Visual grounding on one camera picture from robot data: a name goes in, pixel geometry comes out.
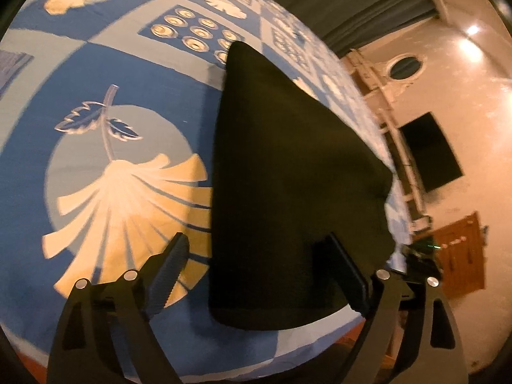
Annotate blue printed bedsheet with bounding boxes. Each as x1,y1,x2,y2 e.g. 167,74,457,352
0,0,412,382

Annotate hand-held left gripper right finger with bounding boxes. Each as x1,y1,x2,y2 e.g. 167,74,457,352
326,232,468,384

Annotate dark grey curtain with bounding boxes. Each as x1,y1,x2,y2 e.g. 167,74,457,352
224,0,438,59

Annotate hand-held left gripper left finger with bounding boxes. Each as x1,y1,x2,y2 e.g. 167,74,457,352
46,232,190,384

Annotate black wall television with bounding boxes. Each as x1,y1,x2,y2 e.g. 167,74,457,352
400,112,464,193

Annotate wooden cabinet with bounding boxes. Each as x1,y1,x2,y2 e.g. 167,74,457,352
430,212,486,299

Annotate white wall shelf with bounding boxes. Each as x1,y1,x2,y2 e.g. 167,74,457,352
346,48,430,233

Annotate black pants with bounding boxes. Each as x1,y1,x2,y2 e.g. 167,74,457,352
208,40,395,332

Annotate oval wall window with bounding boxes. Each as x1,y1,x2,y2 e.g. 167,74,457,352
388,55,425,81

